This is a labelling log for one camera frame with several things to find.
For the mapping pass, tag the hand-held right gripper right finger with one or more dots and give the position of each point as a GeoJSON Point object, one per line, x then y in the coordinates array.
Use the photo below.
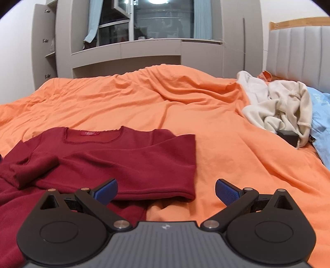
{"type": "Point", "coordinates": [226, 192]}

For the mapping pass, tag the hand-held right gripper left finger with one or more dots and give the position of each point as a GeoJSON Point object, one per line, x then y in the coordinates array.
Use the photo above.
{"type": "Point", "coordinates": [107, 191]}

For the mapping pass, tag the dark red long-sleeve shirt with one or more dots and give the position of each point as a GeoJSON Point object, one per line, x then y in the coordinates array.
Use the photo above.
{"type": "Point", "coordinates": [121, 165]}

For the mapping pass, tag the small black box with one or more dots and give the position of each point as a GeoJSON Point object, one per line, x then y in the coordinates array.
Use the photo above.
{"type": "Point", "coordinates": [288, 137]}

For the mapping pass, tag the orange bed sheet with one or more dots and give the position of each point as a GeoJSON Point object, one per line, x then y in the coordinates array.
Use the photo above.
{"type": "Point", "coordinates": [180, 108]}

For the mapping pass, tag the cream hooded garment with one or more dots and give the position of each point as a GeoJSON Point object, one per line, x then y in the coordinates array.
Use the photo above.
{"type": "Point", "coordinates": [281, 105]}

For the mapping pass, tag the light blue cloth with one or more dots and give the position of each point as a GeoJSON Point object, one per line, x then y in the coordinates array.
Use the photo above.
{"type": "Point", "coordinates": [321, 121]}

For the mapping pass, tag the orange patterned cloth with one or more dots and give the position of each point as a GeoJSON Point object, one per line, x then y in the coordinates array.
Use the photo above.
{"type": "Point", "coordinates": [265, 75]}

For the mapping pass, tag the grey built-in wardrobe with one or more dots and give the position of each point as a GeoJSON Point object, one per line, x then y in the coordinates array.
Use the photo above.
{"type": "Point", "coordinates": [144, 55]}

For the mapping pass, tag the grey padded headboard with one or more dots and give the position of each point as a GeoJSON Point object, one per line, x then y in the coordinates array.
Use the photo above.
{"type": "Point", "coordinates": [296, 49]}

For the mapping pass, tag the light blue curtain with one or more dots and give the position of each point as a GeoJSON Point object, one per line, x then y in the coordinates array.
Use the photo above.
{"type": "Point", "coordinates": [93, 23]}
{"type": "Point", "coordinates": [202, 20]}

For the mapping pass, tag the glass window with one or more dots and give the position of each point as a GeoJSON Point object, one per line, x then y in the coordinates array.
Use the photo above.
{"type": "Point", "coordinates": [157, 22]}

